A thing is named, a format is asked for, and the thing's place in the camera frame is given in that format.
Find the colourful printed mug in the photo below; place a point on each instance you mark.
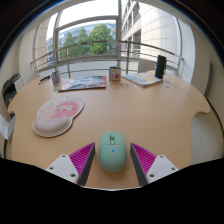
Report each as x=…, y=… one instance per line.
x=55, y=79

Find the mint green computer mouse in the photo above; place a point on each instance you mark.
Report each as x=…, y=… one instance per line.
x=112, y=153

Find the black and white printer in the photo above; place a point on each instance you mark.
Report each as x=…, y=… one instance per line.
x=9, y=89

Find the white mug with red print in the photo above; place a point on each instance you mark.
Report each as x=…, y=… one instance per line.
x=115, y=74

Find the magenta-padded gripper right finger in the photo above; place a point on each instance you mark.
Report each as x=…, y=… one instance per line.
x=160, y=165

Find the black cylindrical bottle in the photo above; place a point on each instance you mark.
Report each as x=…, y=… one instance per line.
x=160, y=66

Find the metal balcony railing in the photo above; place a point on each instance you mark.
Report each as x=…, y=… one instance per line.
x=100, y=42

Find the light illustrated booklet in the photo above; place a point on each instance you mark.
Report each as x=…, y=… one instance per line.
x=142, y=79

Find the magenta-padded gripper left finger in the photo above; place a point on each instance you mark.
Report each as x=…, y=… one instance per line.
x=63, y=165

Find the white chair with wooden legs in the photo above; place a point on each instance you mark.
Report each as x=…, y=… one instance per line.
x=6, y=127

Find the red magazine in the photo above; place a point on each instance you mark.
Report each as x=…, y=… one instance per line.
x=83, y=83

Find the pink cartoon mouse pad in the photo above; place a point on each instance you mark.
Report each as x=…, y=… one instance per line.
x=56, y=115

